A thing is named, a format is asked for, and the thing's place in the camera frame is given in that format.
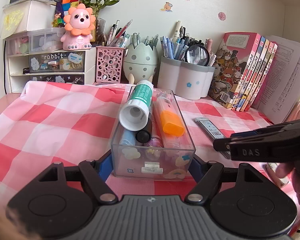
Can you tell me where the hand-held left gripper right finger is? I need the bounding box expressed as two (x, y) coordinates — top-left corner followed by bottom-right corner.
(184, 156), (275, 204)

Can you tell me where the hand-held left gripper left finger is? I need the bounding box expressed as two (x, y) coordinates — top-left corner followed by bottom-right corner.
(27, 150), (118, 204)

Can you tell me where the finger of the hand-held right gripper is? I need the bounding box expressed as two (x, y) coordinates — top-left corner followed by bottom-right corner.
(230, 117), (300, 143)
(213, 137), (232, 159)

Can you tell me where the dark pencil lead case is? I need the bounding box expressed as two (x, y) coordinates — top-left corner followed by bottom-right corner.
(194, 117), (227, 140)

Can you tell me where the clear plastic organizer tray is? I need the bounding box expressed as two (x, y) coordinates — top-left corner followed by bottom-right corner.
(111, 87), (197, 180)

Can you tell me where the pink highlighter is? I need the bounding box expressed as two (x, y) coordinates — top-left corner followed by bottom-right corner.
(164, 135), (183, 149)

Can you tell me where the grey-blue marker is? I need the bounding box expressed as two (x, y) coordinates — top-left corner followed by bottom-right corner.
(119, 129), (137, 147)

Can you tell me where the purple cartoon pen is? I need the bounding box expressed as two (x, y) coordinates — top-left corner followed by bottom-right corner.
(146, 136), (164, 159)

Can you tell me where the black marker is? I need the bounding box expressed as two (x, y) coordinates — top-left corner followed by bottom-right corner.
(136, 116), (153, 143)

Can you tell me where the orange highlighter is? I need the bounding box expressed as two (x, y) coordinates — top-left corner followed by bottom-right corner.
(154, 95), (185, 136)

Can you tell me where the green and white glue stick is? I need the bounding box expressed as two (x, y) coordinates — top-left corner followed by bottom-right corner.
(119, 79), (154, 131)

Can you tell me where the dirty white eraser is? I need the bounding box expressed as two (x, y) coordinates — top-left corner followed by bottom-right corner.
(266, 162), (290, 189)

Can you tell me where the blue spine comic book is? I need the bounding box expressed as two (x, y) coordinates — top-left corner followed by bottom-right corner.
(235, 36), (267, 112)

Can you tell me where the yellow spine comic book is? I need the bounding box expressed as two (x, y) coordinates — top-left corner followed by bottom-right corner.
(239, 39), (271, 112)

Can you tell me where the red spine comic book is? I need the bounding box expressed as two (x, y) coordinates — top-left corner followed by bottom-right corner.
(242, 41), (276, 112)

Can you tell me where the white spine comic book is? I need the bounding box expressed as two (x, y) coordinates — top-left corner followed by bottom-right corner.
(247, 42), (279, 112)

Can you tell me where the pink spine comic book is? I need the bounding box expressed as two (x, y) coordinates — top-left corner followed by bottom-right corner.
(207, 32), (262, 110)

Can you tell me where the pink checkered tablecloth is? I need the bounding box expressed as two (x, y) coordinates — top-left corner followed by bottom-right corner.
(0, 80), (300, 230)

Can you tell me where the stack of paper booklets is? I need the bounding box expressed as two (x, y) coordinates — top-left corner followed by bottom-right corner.
(252, 35), (300, 124)

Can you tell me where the grey flower-shaped pen holder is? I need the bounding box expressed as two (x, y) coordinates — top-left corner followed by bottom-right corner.
(157, 56), (215, 100)

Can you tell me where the black magnifying glass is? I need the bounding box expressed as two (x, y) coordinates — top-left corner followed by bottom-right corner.
(184, 44), (211, 65)

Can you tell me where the pink perforated pen holder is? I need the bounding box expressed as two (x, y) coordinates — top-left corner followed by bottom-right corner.
(95, 46), (125, 84)

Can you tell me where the white desktop drawer organiser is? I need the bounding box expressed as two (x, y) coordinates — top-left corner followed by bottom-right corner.
(6, 47), (97, 94)

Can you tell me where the bunch of assorted pens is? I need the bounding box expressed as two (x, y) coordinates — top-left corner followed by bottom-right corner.
(160, 21), (217, 65)

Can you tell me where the green egg-shaped pen holder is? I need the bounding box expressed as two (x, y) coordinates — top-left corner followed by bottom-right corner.
(122, 42), (158, 84)

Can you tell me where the bunch of thin pens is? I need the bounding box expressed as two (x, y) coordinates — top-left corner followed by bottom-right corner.
(102, 19), (133, 48)

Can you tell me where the dark glass vase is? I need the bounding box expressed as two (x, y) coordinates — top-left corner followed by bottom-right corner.
(92, 17), (107, 46)

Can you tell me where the clear plastic drawer box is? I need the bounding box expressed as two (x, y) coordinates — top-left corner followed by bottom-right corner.
(4, 27), (65, 55)

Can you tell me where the pink lion toy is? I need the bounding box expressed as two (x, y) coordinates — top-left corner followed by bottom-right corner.
(60, 5), (96, 51)

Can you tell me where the small figurine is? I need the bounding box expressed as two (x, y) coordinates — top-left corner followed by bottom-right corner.
(51, 11), (65, 28)

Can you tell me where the white storage box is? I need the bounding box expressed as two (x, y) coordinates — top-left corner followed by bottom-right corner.
(1, 0), (58, 38)

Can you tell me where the yellow patterned paper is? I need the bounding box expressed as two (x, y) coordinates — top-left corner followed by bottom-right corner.
(1, 9), (25, 39)

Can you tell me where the black cable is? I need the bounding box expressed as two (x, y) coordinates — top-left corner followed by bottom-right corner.
(4, 40), (10, 94)

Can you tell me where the animal wall sticker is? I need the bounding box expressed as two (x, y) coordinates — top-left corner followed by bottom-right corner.
(160, 1), (174, 12)

